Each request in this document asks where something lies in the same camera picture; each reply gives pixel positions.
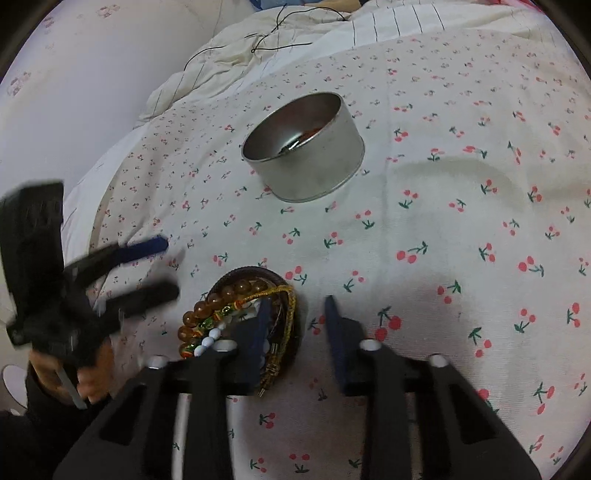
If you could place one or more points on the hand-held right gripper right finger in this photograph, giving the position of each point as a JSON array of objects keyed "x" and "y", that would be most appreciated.
[{"x": 339, "y": 344}]

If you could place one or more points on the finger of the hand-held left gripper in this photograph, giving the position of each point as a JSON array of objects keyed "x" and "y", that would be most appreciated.
[
  {"x": 143, "y": 297},
  {"x": 138, "y": 247}
]

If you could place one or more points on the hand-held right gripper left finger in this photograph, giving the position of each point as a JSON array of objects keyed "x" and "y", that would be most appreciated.
[{"x": 256, "y": 344}]

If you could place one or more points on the white pink-print bedding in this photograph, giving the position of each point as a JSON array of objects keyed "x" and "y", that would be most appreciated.
[{"x": 92, "y": 83}]

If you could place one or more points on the cherry print bedsheet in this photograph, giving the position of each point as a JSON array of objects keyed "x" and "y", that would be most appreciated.
[{"x": 438, "y": 207}]

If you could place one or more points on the pink cloth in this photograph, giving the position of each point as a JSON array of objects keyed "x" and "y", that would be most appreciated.
[{"x": 508, "y": 3}]

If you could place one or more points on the person's left hand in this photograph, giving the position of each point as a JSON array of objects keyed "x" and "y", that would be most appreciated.
[{"x": 94, "y": 381}]

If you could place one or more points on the round metal tin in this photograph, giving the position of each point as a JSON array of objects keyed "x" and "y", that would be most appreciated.
[{"x": 318, "y": 170}]

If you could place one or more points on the brown round dish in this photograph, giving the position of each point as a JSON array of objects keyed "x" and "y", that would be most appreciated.
[{"x": 244, "y": 273}]

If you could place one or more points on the person's left forearm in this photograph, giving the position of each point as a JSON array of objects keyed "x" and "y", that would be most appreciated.
[{"x": 32, "y": 434}]

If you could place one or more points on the white striped quilt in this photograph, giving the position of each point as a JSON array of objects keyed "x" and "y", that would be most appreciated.
[{"x": 221, "y": 60}]

